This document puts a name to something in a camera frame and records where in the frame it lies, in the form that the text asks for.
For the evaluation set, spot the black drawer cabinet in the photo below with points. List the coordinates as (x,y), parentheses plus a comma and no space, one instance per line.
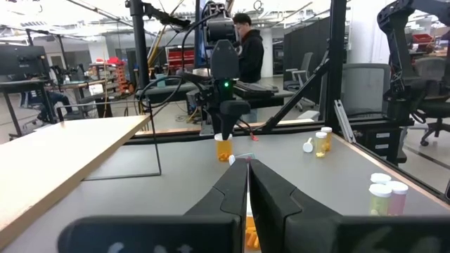
(381,140)

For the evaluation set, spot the grey chair with black base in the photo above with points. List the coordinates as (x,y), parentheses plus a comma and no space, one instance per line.
(434,88)

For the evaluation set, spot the small orange pill bottle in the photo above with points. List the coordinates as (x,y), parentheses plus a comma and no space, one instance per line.
(329,140)

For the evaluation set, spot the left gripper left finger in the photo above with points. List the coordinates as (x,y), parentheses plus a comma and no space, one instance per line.
(197,228)

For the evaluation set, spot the dark grey room partition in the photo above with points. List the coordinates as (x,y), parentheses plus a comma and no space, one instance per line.
(306,45)

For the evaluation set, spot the black desk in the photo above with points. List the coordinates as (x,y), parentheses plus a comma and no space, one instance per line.
(24,84)

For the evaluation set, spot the small yellow pill bottle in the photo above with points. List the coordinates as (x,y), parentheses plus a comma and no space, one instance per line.
(320,145)

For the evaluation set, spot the small pink pill bottle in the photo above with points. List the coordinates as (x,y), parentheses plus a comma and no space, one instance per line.
(399,200)

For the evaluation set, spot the blue column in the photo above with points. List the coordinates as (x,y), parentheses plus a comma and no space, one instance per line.
(199,33)

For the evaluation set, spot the black vertical pole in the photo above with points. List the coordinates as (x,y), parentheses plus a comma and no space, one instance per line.
(139,52)

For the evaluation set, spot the grey mesh office chair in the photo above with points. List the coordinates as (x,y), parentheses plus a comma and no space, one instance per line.
(365,88)

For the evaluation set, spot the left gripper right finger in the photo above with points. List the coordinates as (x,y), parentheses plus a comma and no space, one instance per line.
(316,232)

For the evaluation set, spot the black aluminium table frame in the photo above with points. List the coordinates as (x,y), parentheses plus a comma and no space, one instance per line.
(335,70)

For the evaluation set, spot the silver aluminium extrusion bar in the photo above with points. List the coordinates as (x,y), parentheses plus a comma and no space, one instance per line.
(344,121)

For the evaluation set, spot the cluttered storage rack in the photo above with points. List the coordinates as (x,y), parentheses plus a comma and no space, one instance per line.
(109,74)

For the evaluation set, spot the wooden shelf with black legs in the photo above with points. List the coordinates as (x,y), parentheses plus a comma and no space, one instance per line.
(52,158)

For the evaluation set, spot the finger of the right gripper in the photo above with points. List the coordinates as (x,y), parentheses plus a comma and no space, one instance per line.
(233,109)
(216,121)

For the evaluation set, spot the neighbouring station robot arm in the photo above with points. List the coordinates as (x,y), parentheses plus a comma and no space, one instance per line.
(397,52)

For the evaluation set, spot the black keyboard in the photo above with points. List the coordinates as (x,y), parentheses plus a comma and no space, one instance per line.
(255,90)

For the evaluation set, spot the red storage bins rack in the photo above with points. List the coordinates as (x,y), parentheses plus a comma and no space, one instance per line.
(181,58)

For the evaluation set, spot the large orange pill bottle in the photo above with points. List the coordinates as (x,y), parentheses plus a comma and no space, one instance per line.
(224,149)
(251,235)

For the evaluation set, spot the red plastic crate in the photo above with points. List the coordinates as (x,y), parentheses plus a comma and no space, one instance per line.
(422,38)

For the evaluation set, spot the black monitor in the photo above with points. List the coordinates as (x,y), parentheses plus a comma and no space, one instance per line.
(22,61)

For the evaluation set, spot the person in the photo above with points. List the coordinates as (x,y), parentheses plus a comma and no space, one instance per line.
(251,56)
(52,99)

